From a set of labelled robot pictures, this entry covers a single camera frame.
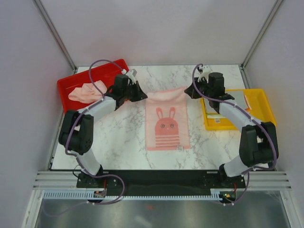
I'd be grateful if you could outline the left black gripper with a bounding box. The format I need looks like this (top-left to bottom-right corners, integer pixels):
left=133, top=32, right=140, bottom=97
left=123, top=81, right=147, bottom=103

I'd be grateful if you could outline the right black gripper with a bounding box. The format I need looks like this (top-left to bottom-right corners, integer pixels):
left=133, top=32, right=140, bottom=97
left=185, top=76, right=213, bottom=99

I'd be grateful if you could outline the pink striped towel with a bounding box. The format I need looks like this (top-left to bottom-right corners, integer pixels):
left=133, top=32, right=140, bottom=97
left=145, top=86, right=190, bottom=151

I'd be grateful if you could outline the grey towel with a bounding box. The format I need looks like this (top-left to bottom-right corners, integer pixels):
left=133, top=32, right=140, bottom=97
left=228, top=90, right=247, bottom=109

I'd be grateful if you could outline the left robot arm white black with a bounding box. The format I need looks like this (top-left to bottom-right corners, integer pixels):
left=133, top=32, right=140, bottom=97
left=58, top=70, right=147, bottom=187

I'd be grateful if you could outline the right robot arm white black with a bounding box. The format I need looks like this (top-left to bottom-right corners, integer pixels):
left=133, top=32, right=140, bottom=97
left=184, top=72, right=278, bottom=187

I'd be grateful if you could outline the red plastic bin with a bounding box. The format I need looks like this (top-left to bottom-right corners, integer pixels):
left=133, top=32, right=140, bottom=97
left=57, top=59, right=129, bottom=113

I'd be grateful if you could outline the plain peach towel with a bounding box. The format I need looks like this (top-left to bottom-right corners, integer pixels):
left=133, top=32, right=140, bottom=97
left=68, top=80, right=107, bottom=104

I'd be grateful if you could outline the yellow plastic bin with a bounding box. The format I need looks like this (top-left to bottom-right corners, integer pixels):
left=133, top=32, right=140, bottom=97
left=200, top=89, right=276, bottom=131

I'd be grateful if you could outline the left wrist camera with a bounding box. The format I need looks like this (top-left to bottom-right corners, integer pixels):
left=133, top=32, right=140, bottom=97
left=125, top=69, right=137, bottom=84

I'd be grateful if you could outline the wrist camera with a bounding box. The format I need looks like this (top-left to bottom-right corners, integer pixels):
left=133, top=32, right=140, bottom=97
left=125, top=69, right=137, bottom=84
left=197, top=65, right=211, bottom=82

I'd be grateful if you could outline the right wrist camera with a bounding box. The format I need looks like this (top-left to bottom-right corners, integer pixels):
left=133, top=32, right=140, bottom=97
left=197, top=65, right=211, bottom=82

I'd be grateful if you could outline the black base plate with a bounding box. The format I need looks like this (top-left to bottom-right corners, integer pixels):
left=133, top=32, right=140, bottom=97
left=76, top=170, right=245, bottom=196

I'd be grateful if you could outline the right aluminium frame post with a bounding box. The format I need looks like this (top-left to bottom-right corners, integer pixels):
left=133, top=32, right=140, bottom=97
left=239, top=0, right=285, bottom=71

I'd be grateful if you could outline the aluminium frame post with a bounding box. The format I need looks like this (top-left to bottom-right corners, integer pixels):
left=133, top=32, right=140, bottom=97
left=32, top=0, right=77, bottom=73
left=239, top=0, right=285, bottom=71

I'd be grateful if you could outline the white slotted cable duct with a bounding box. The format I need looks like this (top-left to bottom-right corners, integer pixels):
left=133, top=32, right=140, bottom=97
left=43, top=189, right=228, bottom=201

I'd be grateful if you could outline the left aluminium frame post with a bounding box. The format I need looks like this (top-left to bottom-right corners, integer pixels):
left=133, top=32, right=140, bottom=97
left=32, top=0, right=77, bottom=73

